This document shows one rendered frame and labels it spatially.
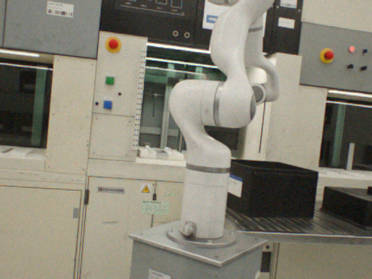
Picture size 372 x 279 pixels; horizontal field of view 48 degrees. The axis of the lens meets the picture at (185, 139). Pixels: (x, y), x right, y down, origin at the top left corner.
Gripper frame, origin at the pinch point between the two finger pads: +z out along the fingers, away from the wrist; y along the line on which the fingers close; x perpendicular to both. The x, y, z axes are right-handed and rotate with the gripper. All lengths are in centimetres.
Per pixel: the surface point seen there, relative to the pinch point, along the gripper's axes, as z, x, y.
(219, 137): 23.7, -18.9, 1.5
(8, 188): -3, -46, -90
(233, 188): -29.3, -35.2, -3.8
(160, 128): 90, -19, -22
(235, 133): 23.8, -16.2, 9.3
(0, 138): 41, -31, -106
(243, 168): -34.9, -26.9, -2.6
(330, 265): 5, -74, 58
